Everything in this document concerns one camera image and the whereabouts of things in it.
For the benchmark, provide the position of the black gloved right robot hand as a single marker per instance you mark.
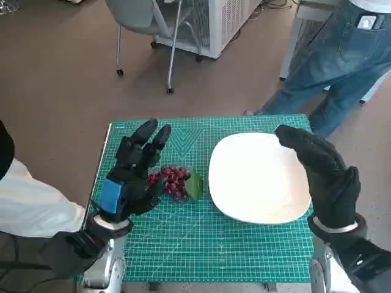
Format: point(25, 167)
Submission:
point(330, 183)

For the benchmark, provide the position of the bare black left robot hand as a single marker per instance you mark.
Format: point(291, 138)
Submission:
point(131, 183)

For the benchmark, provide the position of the red toy grapes with leaf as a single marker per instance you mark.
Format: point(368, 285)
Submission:
point(174, 180)

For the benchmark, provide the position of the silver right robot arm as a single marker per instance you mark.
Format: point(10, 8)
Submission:
point(320, 274)

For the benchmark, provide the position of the white square plate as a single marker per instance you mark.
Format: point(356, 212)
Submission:
point(253, 177)

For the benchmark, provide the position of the green cutting mat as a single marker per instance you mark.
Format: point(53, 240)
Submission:
point(198, 244)

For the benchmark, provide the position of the person in black top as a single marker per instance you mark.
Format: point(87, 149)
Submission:
point(30, 198)

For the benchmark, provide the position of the person in blue jeans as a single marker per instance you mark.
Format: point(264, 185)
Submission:
point(336, 61)

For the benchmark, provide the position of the phone in jeans pocket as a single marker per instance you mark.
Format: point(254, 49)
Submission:
point(366, 22)

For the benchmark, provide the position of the grey office chair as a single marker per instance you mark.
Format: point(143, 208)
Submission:
point(134, 15)

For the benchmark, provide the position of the white mesh cage unit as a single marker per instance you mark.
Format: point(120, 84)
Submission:
point(232, 18)

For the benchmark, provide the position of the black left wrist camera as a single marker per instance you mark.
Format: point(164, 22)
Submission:
point(76, 245)

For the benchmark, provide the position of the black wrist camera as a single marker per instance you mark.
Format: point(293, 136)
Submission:
point(76, 245)
point(366, 262)

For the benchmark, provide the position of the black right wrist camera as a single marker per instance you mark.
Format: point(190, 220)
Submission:
point(366, 262)

